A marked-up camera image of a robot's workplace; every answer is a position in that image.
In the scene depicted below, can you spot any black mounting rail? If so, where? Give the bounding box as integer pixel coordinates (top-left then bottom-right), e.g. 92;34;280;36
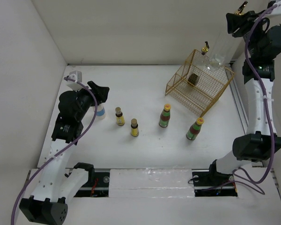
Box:
25;167;239;199

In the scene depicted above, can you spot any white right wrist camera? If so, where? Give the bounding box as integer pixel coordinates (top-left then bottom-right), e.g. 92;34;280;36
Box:
267;0;281;16

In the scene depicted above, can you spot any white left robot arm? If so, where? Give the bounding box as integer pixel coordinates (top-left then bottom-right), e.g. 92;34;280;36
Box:
19;78;110;225

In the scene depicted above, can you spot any small brown bottle yellow label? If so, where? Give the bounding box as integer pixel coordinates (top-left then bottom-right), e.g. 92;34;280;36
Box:
115;107;125;126

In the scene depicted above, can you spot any red sauce bottle yellow cap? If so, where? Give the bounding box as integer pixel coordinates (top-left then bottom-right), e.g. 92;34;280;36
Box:
159;104;171;128

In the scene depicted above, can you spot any gold wire basket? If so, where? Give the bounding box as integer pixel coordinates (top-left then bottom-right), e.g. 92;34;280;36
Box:
165;50;235;117

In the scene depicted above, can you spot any red sauce bottle green label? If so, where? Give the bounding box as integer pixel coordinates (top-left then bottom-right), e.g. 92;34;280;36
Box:
186;118;204;140

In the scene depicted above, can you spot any tall glass cruet gold spout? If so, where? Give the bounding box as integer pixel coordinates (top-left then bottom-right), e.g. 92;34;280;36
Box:
206;0;248;71

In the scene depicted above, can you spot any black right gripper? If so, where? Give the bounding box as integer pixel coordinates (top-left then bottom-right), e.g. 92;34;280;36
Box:
228;9;272;58

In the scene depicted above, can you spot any short glass cruet gold spout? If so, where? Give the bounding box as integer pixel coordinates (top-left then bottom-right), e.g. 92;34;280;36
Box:
188;41;210;86

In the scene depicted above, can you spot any white bottle blue label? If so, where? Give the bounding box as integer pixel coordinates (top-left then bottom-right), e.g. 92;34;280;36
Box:
96;104;106;120

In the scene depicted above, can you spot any small brown bottle cork cap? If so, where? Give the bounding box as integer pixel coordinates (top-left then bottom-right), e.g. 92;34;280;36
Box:
131;118;139;137

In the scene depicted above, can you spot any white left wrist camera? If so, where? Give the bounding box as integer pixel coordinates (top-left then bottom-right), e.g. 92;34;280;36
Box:
66;70;82;91

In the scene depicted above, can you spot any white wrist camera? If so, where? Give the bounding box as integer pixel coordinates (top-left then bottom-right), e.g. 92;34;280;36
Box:
66;70;82;91
267;0;281;16

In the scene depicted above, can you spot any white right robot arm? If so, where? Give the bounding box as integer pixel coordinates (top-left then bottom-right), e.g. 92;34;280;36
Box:
206;1;281;187

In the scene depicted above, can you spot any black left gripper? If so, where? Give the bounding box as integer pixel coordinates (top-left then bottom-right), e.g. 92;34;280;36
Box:
73;81;108;120

